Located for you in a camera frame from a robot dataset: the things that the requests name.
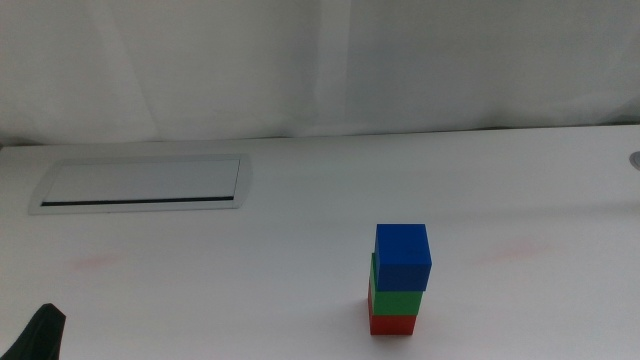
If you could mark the white fabric backdrop curtain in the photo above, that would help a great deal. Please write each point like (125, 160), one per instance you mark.
(320, 65)

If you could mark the green cube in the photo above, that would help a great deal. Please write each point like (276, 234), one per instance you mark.
(395, 302)

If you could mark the red cube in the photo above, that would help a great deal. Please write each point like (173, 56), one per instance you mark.
(392, 325)

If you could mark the blue cube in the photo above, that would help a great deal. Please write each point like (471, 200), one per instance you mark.
(402, 257)

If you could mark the grey round table grommet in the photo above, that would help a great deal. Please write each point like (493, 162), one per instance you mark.
(635, 161)

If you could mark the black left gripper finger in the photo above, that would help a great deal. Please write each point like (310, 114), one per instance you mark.
(40, 335)

